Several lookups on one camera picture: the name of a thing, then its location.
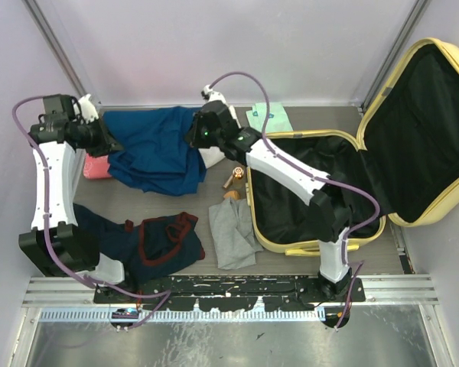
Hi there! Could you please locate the left aluminium corner post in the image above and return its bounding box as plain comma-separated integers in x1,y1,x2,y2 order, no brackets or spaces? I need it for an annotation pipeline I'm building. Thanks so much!
22,0,101,107

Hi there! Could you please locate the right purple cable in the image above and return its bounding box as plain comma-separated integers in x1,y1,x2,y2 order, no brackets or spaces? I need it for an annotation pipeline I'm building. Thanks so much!
208,71,380,330

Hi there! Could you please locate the small orange wooden object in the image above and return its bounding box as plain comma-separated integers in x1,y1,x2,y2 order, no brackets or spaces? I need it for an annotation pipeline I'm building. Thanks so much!
223,190,241,200

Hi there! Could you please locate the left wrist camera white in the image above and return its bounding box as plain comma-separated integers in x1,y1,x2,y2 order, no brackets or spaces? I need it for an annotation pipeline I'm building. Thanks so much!
73,94,99,123

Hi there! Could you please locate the navy garment red trim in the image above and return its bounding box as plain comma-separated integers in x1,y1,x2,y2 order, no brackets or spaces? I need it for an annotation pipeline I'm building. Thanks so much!
124,212,206,284

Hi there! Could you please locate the white cloth garment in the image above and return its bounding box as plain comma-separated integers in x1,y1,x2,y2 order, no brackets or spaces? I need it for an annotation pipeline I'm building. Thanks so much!
197,102,238,169

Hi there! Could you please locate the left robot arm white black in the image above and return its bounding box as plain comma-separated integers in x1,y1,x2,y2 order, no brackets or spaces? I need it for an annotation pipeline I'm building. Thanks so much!
16,94,138,303

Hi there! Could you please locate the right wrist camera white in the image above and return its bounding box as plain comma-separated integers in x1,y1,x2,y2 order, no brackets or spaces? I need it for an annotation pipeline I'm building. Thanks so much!
201,85,227,105

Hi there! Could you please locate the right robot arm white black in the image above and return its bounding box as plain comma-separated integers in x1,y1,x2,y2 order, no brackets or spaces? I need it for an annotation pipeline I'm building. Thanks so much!
185,100,352,301

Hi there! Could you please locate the aluminium rail frame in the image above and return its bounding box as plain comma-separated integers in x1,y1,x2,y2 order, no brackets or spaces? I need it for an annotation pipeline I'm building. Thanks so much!
22,274,439,329

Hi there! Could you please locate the grey shirt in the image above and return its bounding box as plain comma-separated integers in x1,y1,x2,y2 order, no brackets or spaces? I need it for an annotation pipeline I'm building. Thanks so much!
209,197,263,270

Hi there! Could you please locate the aluminium corner post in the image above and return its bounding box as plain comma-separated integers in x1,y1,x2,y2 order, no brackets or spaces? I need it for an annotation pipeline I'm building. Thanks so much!
22,0,101,107
358,0,430,113

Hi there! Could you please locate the right aluminium corner post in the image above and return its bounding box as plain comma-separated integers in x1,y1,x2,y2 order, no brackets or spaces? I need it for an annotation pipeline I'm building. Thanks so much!
358,0,430,113

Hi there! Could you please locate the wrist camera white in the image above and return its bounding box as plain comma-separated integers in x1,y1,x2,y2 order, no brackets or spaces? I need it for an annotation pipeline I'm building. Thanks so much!
73,94,99,123
201,85,227,105

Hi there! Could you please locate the pink patterned shirt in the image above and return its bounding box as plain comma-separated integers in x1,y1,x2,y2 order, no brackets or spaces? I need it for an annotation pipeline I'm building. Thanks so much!
83,154,112,180

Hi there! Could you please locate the yellow suitcase black lining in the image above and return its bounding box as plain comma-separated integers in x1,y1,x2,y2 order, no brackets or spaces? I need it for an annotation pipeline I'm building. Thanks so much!
245,37,459,256

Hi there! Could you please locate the black mounting base plate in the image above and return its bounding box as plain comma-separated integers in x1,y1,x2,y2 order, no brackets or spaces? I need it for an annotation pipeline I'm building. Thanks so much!
93,275,365,313

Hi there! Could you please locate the blue shirt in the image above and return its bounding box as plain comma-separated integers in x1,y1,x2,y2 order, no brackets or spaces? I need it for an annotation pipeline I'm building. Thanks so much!
103,106,207,196

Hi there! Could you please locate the green tissue packet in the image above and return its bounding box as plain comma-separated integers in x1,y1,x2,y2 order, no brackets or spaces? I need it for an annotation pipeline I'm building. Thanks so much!
246,102,293,133

